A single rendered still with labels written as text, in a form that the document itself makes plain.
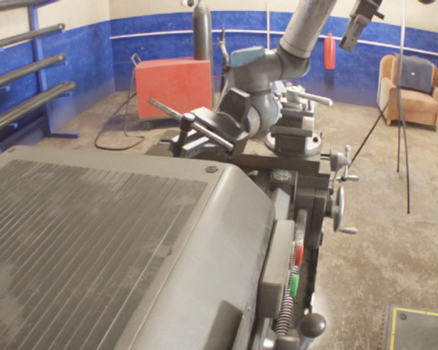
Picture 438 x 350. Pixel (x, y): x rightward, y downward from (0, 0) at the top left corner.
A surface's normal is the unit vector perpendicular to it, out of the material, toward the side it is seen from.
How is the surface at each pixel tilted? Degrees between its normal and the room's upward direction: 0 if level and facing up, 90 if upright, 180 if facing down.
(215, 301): 45
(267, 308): 90
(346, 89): 90
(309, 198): 90
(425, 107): 90
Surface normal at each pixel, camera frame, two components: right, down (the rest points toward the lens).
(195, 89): 0.09, 0.48
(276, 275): -0.03, -0.87
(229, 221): 0.66, -0.55
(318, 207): -0.26, 0.48
